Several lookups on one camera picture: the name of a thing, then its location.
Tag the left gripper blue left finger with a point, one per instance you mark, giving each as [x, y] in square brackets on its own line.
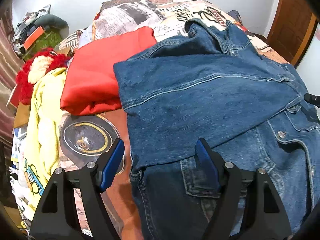
[56, 216]

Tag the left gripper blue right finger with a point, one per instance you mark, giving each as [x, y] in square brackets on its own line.
[264, 214]

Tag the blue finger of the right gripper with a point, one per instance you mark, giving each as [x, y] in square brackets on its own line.
[312, 99]

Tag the blue denim jacket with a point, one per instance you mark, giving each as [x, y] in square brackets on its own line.
[251, 110]

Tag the newspaper print bed cover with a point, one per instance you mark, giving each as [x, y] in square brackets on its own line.
[84, 137]

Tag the yellow cartoon garment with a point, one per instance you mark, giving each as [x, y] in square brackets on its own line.
[41, 153]

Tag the red folded garment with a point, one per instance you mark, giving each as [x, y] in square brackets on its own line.
[91, 86]

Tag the striped pink curtain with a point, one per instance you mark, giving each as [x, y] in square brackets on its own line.
[11, 64]

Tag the red plush toy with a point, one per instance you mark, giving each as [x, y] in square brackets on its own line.
[35, 68]

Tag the orange box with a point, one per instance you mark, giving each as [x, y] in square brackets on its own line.
[33, 37]

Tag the green patterned box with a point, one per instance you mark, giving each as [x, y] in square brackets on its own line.
[47, 39]

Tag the dark grey cushion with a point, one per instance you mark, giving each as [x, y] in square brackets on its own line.
[53, 22]

